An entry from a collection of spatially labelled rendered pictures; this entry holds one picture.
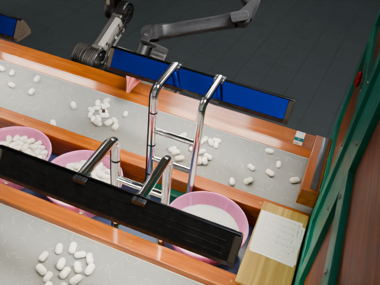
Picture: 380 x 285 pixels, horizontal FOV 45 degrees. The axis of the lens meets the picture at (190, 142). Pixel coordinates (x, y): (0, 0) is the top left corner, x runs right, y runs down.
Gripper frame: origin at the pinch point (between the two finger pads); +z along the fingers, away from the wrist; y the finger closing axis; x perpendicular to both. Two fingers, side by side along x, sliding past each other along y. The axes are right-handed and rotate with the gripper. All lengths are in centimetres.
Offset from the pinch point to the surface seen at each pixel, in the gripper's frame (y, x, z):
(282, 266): 76, -31, 43
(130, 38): -84, 175, -80
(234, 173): 51, -5, 19
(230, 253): 63, -69, 42
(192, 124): 27.9, 7.1, 4.0
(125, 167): 14.9, -14.3, 29.8
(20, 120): -29.8, -15.0, 25.9
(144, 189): 40, -70, 35
